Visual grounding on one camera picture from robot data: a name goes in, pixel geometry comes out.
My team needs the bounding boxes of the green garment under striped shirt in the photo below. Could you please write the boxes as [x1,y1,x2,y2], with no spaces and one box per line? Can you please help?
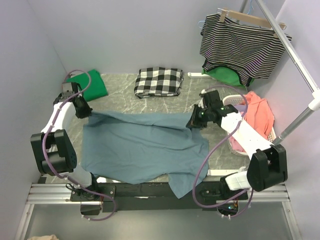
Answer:
[201,66,255,87]

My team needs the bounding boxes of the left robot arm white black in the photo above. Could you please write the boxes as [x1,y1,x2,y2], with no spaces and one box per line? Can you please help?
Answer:
[30,82,98,195]

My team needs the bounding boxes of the folded green t shirt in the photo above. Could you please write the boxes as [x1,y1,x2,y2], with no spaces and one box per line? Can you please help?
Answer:
[66,69,108,102]

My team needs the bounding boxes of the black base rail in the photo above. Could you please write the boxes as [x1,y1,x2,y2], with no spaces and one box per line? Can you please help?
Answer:
[65,181,241,216]

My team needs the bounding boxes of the silver clothes rack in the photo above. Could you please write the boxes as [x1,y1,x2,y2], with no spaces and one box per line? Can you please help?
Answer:
[238,0,320,145]

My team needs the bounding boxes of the lilac garment in basket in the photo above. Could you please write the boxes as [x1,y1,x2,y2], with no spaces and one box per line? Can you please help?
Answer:
[234,104,248,114]

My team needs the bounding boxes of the coral pink shirt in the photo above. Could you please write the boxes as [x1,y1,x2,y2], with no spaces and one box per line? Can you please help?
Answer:
[244,91,275,139]

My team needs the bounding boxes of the blue t shirt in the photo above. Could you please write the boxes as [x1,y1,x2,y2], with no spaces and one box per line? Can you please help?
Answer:
[81,111,209,198]

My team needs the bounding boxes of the white laundry basket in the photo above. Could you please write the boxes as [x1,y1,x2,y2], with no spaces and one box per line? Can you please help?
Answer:
[222,94,276,156]

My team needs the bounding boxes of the wooden clip hanger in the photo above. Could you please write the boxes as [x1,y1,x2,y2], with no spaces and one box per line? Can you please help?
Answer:
[217,8,273,29]

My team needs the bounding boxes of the folded black white checkered shirt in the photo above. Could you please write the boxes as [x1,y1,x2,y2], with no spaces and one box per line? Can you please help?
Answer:
[133,67,184,99]

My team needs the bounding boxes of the aluminium frame rail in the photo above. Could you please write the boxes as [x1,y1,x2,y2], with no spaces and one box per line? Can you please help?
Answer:
[13,74,301,240]

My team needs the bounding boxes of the beige cloth at bottom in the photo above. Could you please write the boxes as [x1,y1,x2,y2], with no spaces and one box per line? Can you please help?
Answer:
[27,234,59,240]

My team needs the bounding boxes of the black white striped shirt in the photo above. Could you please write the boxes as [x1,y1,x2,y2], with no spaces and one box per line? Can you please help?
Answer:
[199,13,286,87]

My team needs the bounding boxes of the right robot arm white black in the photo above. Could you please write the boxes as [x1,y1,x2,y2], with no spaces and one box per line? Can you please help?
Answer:
[186,90,288,192]

